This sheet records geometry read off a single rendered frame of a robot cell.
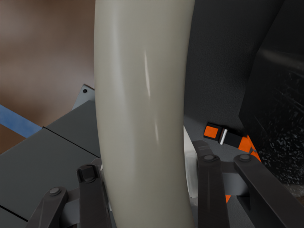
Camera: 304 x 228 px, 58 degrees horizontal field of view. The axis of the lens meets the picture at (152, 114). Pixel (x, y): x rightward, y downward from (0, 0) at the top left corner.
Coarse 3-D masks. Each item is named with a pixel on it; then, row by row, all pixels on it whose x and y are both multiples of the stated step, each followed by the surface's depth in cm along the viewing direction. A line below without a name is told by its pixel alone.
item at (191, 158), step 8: (184, 128) 20; (184, 136) 18; (184, 144) 17; (192, 144) 17; (192, 152) 16; (192, 160) 16; (192, 168) 16; (192, 176) 16; (192, 184) 16; (192, 192) 16
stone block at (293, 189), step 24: (288, 0) 91; (288, 24) 80; (264, 48) 94; (288, 48) 71; (264, 72) 82; (288, 72) 64; (264, 96) 73; (288, 96) 59; (240, 120) 87; (264, 120) 66; (288, 120) 54; (264, 144) 60; (288, 144) 53; (288, 168) 55
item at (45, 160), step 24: (72, 120) 100; (96, 120) 110; (24, 144) 76; (48, 144) 81; (72, 144) 87; (96, 144) 94; (0, 168) 64; (24, 168) 68; (48, 168) 72; (72, 168) 77; (0, 192) 58; (24, 192) 61; (0, 216) 53; (24, 216) 56
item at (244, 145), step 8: (208, 128) 118; (216, 128) 117; (224, 128) 115; (208, 136) 119; (216, 136) 119; (224, 136) 116; (232, 136) 115; (240, 136) 114; (232, 144) 116; (240, 144) 114; (248, 144) 113
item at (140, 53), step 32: (96, 0) 8; (128, 0) 7; (160, 0) 7; (192, 0) 8; (96, 32) 8; (128, 32) 7; (160, 32) 7; (96, 64) 8; (128, 64) 8; (160, 64) 8; (96, 96) 9; (128, 96) 8; (160, 96) 8; (128, 128) 8; (160, 128) 8; (128, 160) 8; (160, 160) 9; (128, 192) 9; (160, 192) 9; (128, 224) 9; (160, 224) 9; (192, 224) 10
